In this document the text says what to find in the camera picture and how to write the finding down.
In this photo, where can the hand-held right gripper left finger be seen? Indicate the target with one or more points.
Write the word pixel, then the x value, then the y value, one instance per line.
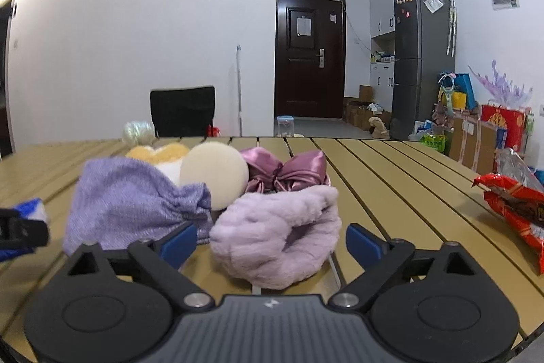
pixel 180 244

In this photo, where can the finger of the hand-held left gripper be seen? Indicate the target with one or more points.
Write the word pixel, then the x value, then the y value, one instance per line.
pixel 21 229

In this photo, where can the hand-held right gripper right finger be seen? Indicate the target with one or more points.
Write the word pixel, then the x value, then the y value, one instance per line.
pixel 365 244

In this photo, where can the blue box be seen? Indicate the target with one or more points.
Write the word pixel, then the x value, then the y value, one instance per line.
pixel 34 210

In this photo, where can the purple knit pouch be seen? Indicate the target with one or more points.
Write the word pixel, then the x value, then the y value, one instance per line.
pixel 123 197

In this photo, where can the lilac fluffy headband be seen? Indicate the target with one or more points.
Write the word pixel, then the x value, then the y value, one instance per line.
pixel 263 235

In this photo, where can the iridescent plastic wrap ball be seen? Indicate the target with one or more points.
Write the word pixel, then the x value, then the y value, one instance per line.
pixel 138 132

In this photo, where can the tan folding table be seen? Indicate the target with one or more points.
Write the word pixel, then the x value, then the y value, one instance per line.
pixel 403 197

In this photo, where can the cream round puff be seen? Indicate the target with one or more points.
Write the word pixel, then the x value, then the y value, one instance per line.
pixel 212 171

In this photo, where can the yellow and white plush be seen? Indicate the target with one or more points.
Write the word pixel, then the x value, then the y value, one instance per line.
pixel 170 152

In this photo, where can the pink satin bow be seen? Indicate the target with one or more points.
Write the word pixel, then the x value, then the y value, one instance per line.
pixel 297 169

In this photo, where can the beige plush toy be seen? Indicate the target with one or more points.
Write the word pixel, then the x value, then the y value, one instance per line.
pixel 378 129

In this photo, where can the green packet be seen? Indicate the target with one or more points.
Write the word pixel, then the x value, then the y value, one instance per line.
pixel 433 144

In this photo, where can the white plastic bag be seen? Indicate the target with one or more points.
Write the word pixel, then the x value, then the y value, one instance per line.
pixel 423 130

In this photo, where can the open cardboard box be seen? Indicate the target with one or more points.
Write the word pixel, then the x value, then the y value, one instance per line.
pixel 357 114

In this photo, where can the black folding chair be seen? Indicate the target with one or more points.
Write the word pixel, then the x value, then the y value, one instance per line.
pixel 182 112

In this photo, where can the blue pet feeder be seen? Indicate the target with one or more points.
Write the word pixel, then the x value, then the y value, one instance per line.
pixel 285 127

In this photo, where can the large taped cardboard box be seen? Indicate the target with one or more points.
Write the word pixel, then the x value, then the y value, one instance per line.
pixel 471 142

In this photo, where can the small cardboard box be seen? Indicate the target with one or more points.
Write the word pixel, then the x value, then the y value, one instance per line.
pixel 366 93

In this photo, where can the white base cabinet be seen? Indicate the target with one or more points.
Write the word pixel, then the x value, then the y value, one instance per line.
pixel 381 91

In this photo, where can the white mop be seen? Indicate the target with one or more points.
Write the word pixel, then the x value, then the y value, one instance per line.
pixel 239 91

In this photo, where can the yellow gift bag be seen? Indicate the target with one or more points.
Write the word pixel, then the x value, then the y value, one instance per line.
pixel 458 101

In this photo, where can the dark brown door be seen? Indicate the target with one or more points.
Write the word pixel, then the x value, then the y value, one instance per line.
pixel 289 82

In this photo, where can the red gift bag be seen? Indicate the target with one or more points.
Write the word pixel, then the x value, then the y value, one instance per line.
pixel 503 129

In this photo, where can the blue gift bag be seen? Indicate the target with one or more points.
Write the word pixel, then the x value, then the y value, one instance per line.
pixel 466 91

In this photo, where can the grey fridge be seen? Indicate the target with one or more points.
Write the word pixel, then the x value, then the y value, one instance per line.
pixel 412 48

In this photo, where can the white paper notice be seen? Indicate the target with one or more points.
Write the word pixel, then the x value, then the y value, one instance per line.
pixel 304 26

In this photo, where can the dark wooden door frame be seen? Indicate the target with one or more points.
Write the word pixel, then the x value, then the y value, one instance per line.
pixel 8 69

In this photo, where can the purple wall decoration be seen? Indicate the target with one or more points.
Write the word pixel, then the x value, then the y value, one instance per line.
pixel 505 86

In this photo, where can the white wall cabinet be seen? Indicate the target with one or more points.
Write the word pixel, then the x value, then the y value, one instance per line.
pixel 384 5

